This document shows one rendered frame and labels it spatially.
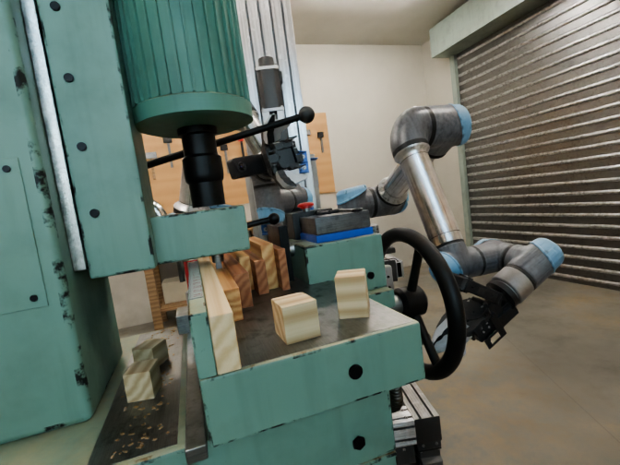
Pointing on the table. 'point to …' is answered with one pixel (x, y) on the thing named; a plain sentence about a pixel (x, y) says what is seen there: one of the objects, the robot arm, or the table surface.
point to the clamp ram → (279, 235)
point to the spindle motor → (184, 65)
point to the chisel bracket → (200, 234)
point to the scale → (195, 281)
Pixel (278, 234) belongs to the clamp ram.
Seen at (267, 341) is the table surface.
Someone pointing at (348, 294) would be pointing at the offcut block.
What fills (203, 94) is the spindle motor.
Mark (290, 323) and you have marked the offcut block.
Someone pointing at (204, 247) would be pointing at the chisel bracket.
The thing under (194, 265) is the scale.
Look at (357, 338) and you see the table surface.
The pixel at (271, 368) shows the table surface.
